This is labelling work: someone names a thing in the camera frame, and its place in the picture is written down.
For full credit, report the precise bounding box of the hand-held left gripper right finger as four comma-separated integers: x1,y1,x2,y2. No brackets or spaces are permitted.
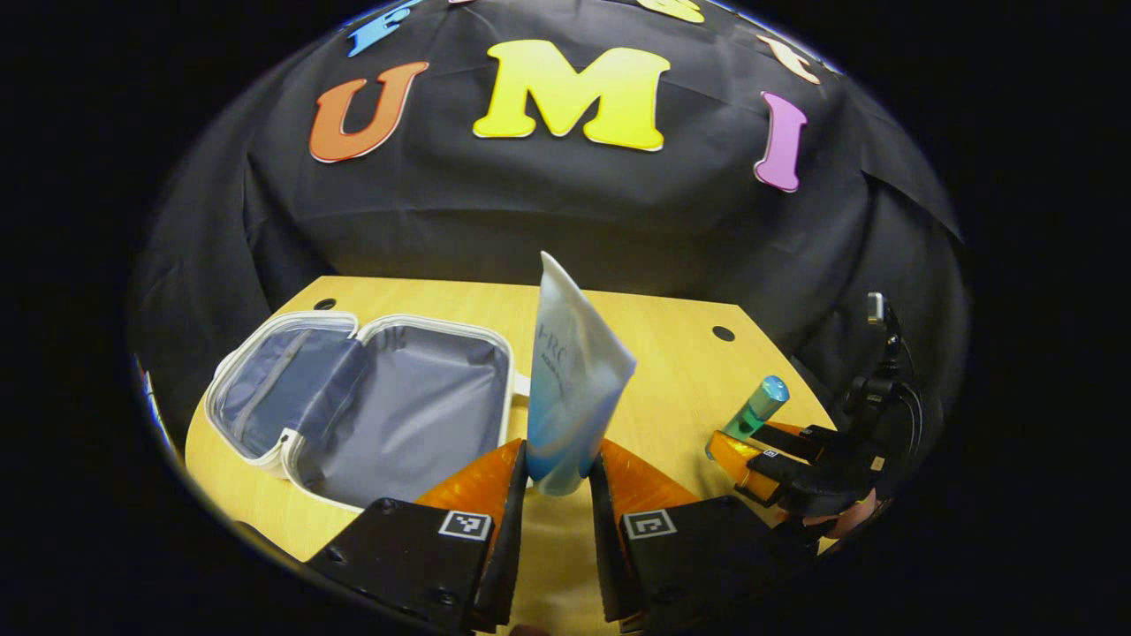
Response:
586,437,818,636

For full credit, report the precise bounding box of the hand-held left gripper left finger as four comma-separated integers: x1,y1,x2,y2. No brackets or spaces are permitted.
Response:
303,437,531,636

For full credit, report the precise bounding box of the teal bottle with blue cap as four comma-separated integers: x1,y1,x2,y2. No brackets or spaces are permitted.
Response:
704,375,791,462

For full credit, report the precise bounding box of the white suitcase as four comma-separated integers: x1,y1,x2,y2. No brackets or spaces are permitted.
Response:
203,309,533,515

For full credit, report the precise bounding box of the black backdrop cloth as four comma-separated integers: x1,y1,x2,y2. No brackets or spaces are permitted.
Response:
133,0,968,443

